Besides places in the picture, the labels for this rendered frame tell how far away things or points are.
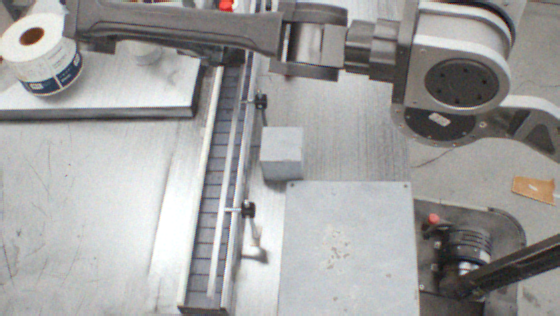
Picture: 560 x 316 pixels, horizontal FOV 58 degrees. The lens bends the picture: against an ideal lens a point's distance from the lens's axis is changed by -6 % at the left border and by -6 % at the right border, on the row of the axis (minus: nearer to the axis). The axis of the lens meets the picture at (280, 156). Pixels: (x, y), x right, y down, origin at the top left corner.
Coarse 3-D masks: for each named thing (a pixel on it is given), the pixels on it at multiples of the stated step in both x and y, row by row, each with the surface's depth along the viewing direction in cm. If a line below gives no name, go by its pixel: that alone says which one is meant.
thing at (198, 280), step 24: (216, 120) 139; (240, 120) 138; (216, 144) 134; (240, 144) 137; (216, 168) 130; (216, 192) 126; (216, 216) 123; (192, 264) 116; (192, 288) 113; (216, 288) 113
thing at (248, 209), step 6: (246, 204) 111; (252, 204) 113; (228, 210) 114; (234, 210) 114; (240, 210) 114; (246, 210) 113; (252, 210) 113; (246, 216) 113; (252, 216) 113; (252, 222) 118; (252, 228) 120
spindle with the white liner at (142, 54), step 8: (128, 0) 134; (136, 0) 138; (136, 48) 147; (144, 48) 148; (152, 48) 150; (160, 48) 155; (136, 56) 150; (144, 56) 150; (152, 56) 152; (144, 64) 152
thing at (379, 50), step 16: (352, 32) 67; (368, 32) 67; (384, 32) 65; (400, 32) 62; (352, 48) 67; (368, 48) 66; (384, 48) 65; (400, 48) 62; (352, 64) 68; (368, 64) 67; (384, 64) 66; (400, 64) 65; (384, 80) 68; (400, 80) 67; (400, 96) 69
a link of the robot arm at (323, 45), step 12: (300, 24) 70; (312, 24) 70; (324, 24) 69; (300, 36) 70; (312, 36) 70; (324, 36) 68; (336, 36) 68; (288, 48) 73; (300, 48) 70; (312, 48) 70; (324, 48) 69; (336, 48) 68; (288, 60) 72; (300, 60) 71; (312, 60) 70; (324, 60) 69; (336, 60) 68
